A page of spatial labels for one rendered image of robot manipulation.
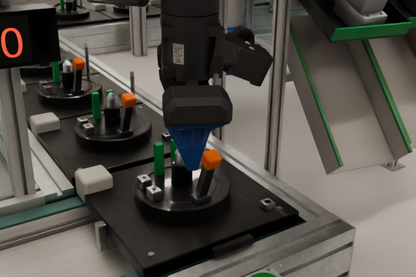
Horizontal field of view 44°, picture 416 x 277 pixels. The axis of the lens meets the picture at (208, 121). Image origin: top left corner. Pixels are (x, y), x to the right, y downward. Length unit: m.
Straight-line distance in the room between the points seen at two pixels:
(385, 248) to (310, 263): 0.21
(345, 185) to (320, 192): 0.06
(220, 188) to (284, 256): 0.14
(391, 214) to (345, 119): 0.22
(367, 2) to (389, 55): 0.26
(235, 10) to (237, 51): 1.12
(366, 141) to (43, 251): 0.51
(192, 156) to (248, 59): 0.11
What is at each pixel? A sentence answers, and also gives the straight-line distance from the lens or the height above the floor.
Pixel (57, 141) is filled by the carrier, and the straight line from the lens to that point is 0.96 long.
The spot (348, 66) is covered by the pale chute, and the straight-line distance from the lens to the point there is 0.91.
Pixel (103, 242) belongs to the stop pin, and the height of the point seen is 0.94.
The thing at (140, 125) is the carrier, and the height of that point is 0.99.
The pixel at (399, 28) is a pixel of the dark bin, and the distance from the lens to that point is 0.81.
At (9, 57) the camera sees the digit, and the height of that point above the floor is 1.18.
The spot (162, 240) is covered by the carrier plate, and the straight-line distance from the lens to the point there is 0.68.
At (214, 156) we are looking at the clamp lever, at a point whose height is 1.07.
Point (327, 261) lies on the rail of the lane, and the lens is 0.74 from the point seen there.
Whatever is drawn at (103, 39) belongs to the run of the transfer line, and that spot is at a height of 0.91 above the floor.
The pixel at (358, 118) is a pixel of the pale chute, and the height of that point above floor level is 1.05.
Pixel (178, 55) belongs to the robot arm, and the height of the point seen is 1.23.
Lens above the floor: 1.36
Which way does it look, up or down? 23 degrees down
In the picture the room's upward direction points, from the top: 1 degrees clockwise
